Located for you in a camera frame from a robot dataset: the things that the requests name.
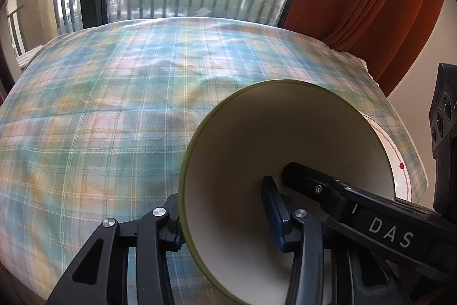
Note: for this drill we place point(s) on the white air conditioner unit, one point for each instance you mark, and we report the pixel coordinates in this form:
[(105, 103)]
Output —
[(26, 58)]

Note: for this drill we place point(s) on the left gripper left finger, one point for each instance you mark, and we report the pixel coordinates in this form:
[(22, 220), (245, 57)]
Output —
[(98, 274)]

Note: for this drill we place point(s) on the red patterned white plate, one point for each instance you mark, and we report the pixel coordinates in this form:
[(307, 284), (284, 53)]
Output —
[(397, 163)]

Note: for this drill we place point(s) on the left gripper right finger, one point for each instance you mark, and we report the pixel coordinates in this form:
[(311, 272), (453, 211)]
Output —
[(357, 275)]

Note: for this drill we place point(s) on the plaid tablecloth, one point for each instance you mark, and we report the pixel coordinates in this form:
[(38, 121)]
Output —
[(98, 124)]

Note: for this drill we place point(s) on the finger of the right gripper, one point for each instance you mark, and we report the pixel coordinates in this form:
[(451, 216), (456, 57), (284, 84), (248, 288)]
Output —
[(321, 186)]

